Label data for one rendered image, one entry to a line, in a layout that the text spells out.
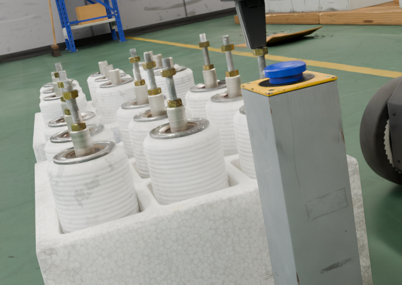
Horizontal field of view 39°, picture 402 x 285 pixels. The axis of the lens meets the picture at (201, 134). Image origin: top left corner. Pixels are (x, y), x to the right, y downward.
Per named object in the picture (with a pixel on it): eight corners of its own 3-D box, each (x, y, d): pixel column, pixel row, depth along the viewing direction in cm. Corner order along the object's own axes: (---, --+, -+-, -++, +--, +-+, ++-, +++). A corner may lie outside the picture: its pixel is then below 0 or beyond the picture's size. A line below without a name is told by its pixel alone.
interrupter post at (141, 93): (145, 102, 93) (141, 83, 93) (154, 103, 92) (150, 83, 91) (134, 106, 92) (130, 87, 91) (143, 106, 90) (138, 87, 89)
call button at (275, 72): (297, 78, 56) (294, 58, 55) (316, 82, 52) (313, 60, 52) (259, 87, 55) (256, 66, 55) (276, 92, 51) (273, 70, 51)
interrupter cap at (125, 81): (131, 79, 124) (131, 76, 124) (137, 82, 117) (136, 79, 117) (97, 87, 123) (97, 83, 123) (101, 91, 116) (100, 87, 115)
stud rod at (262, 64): (271, 95, 72) (262, 36, 70) (270, 97, 71) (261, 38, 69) (264, 96, 73) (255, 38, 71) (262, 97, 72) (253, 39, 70)
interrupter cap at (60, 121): (101, 112, 92) (100, 108, 92) (87, 124, 85) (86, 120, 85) (58, 119, 93) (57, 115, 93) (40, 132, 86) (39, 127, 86)
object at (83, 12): (104, 20, 660) (101, 2, 655) (107, 20, 636) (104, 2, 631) (78, 24, 652) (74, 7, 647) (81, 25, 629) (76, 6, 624)
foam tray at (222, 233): (259, 199, 110) (244, 109, 105) (374, 288, 73) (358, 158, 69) (60, 257, 101) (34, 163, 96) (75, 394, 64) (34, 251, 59)
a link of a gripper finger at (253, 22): (244, 49, 70) (236, -1, 68) (270, 45, 70) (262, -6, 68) (247, 51, 68) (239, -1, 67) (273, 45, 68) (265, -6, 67)
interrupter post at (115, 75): (121, 82, 121) (118, 67, 121) (123, 84, 119) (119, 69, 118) (110, 85, 121) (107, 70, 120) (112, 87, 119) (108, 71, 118)
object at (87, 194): (164, 267, 75) (135, 137, 70) (142, 308, 66) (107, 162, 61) (98, 271, 77) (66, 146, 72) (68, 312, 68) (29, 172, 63)
